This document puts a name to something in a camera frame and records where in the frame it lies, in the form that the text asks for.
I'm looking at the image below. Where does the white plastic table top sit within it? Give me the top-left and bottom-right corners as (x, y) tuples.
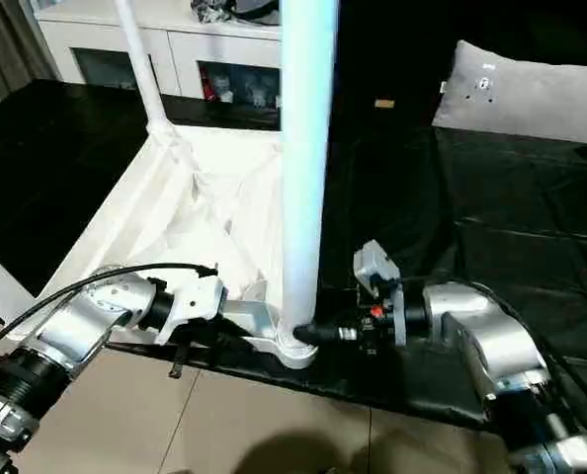
(6, 122), (320, 370)

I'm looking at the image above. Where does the black work mat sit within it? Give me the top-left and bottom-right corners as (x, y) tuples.
(0, 78), (587, 445)

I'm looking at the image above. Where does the grey printed pillow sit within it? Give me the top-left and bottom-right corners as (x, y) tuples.
(431, 39), (587, 144)

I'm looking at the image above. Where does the black sofa with gold label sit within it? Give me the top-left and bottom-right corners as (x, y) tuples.
(340, 0), (587, 140)

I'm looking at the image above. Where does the black plastic packet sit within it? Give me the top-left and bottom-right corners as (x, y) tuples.
(192, 0), (239, 25)

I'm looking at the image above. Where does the white cabinet with glass doors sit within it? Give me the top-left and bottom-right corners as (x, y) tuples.
(36, 0), (285, 108)

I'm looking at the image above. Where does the grey window curtain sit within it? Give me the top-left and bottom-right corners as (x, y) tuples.
(0, 0), (60, 114)

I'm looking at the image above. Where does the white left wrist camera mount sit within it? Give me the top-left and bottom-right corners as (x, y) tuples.
(157, 274), (226, 347)

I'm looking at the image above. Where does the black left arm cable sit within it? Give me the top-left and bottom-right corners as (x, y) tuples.
(0, 264), (219, 361)

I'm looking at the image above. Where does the grey bag with black strap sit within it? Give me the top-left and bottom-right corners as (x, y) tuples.
(236, 0), (283, 26)

